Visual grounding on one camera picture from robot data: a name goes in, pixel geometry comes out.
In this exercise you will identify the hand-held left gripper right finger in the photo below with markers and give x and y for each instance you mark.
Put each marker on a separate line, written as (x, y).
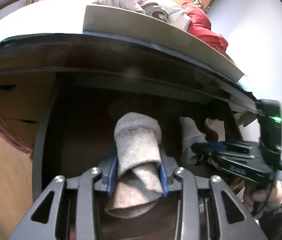
(163, 180)

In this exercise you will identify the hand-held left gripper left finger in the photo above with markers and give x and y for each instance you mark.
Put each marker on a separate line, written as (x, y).
(112, 172)

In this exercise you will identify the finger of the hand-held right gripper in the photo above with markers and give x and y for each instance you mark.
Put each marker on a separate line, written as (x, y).
(236, 166)
(213, 144)

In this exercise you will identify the dark red underwear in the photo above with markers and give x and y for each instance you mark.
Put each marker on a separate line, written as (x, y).
(212, 133)

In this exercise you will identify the white sock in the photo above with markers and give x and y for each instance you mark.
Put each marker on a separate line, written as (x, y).
(191, 135)

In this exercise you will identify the beige knitted sock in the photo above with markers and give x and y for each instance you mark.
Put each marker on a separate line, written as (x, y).
(136, 150)

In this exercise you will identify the dark desk drawer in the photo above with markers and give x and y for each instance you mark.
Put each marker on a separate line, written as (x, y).
(81, 130)

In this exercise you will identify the bright red underwear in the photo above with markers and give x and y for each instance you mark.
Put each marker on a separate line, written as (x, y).
(203, 30)

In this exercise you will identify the white underwear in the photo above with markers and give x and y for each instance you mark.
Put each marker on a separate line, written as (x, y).
(177, 17)

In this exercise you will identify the shallow white tray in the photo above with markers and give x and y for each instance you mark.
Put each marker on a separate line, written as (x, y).
(143, 30)

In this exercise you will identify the person's right hand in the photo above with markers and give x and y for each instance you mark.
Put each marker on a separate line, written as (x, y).
(261, 193)

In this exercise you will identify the pink cloth strip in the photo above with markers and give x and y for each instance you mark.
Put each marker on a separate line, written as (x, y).
(5, 135)

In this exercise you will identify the brass door knob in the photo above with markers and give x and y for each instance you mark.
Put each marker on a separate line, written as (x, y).
(198, 2)

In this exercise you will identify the blue plaid tablecloth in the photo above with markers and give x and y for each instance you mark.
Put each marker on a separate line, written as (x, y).
(30, 22)

